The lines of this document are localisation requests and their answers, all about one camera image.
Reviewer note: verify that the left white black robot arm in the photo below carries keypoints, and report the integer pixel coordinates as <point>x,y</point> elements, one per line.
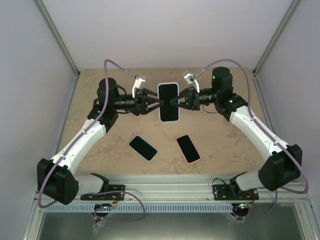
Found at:
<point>56,176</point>

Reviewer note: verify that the phone in pale pink case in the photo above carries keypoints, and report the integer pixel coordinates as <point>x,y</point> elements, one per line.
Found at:
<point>188,149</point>

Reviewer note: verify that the phone in light blue case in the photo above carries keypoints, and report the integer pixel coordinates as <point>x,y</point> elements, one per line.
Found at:
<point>143,148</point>

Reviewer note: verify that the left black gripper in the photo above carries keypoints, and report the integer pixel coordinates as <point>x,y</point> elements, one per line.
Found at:
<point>141,107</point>

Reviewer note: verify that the aluminium frame post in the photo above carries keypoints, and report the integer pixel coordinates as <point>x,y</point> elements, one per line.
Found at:
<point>277,34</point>
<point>55,32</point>

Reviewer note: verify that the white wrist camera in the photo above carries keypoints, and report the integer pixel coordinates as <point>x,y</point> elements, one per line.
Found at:
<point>139,81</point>
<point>191,81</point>

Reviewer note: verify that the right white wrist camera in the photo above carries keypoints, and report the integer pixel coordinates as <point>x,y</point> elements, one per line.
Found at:
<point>191,81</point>

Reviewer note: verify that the clear plastic bag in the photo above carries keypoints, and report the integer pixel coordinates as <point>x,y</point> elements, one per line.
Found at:
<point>98,225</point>

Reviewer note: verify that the lavender phone case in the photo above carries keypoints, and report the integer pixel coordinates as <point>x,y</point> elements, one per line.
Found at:
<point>168,121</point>

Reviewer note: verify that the right circuit board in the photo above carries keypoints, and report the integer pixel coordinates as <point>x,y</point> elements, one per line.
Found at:
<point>244,205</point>

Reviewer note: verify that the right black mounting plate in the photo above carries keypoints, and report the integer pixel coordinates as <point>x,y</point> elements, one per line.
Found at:
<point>221,192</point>

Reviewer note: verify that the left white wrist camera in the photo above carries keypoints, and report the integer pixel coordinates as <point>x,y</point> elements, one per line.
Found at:
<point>139,81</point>

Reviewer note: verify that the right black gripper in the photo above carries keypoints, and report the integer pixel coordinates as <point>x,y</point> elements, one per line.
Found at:
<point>192,99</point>

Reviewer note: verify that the circuit board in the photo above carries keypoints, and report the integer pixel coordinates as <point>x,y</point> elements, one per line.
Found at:
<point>105,206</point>
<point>244,205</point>

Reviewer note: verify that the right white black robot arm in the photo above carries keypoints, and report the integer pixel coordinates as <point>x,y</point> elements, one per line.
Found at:
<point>282,162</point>

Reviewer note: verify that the left circuit board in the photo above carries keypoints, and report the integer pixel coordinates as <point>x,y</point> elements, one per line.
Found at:
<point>105,206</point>

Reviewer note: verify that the left aluminium frame post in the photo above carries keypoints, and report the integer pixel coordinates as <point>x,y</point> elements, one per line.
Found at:
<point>55,32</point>

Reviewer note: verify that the grey slotted cable duct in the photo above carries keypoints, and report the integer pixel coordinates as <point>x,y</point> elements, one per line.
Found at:
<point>205,207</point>

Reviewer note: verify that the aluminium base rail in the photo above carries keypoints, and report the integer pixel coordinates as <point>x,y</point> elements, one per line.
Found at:
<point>188,188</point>

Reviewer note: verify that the right aluminium frame post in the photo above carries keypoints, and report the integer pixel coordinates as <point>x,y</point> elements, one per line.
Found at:
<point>277,34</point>

